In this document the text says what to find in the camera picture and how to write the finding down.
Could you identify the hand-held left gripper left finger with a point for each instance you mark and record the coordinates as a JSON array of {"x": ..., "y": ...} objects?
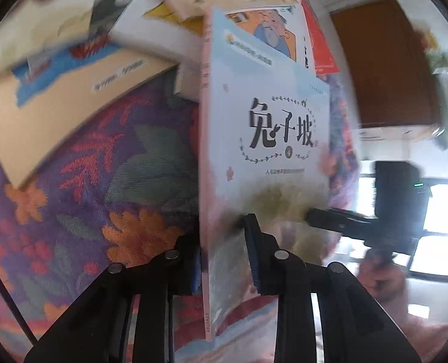
[{"x": 188, "y": 272}]

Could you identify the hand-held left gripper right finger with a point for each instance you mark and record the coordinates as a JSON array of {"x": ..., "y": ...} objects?
[{"x": 255, "y": 257}]

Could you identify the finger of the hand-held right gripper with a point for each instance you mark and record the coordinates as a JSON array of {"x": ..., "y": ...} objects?
[{"x": 341, "y": 223}]

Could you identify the pale blue book black title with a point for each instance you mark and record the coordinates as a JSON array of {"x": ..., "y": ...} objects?
[{"x": 269, "y": 94}]

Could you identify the red book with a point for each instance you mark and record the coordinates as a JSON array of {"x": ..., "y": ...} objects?
[{"x": 322, "y": 37}]

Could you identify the white comic book green title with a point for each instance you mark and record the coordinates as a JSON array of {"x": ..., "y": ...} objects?
[{"x": 261, "y": 34}]

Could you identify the person's right hand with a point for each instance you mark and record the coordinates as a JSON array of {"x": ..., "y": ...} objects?
[{"x": 382, "y": 279}]

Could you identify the large bright window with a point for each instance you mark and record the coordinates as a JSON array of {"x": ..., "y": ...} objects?
[{"x": 447, "y": 211}]

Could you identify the floral knitted blanket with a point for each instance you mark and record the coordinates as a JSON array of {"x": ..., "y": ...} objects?
[{"x": 95, "y": 204}]

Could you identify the brown wooden cabinet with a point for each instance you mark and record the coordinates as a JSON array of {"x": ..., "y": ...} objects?
[{"x": 382, "y": 64}]

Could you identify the tan book with blue ship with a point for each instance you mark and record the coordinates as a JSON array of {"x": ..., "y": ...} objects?
[{"x": 57, "y": 121}]

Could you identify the white covered book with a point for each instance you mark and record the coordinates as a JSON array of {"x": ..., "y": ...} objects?
[{"x": 155, "y": 41}]

